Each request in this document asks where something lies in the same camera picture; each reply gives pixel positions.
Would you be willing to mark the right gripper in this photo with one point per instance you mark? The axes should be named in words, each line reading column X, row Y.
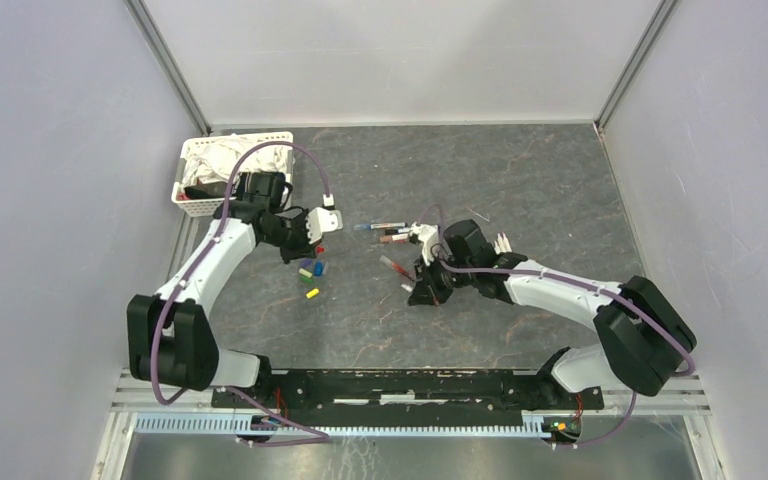
column 426, row 290

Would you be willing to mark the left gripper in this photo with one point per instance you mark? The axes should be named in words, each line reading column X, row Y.
column 304, row 249

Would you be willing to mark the brown cap pen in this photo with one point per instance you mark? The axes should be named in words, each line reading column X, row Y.
column 395, row 238

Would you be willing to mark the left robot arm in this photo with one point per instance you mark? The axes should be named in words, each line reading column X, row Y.
column 170, row 340

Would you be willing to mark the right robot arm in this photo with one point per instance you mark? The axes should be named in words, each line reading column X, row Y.
column 642, row 340

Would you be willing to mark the blue cap silver pen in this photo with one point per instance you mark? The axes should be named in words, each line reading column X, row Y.
column 380, row 226

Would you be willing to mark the black item in basket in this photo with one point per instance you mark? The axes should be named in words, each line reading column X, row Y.
column 197, row 193

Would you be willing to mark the white cloth in basket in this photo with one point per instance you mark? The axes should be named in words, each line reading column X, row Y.
column 211, row 159

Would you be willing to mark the white plastic basket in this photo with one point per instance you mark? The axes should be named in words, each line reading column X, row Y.
column 201, row 208

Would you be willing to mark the right base electronics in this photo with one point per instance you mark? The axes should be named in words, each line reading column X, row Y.
column 563, row 431

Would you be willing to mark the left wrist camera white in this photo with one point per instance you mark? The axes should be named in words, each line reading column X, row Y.
column 320, row 221

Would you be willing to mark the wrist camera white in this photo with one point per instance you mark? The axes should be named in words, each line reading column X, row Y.
column 320, row 221
column 426, row 236

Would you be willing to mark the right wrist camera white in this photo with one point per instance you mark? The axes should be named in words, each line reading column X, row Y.
column 426, row 236

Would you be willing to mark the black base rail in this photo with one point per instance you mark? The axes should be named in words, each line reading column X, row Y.
column 418, row 397

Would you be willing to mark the grey slotted cable duct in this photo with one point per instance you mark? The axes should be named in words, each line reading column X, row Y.
column 251, row 425

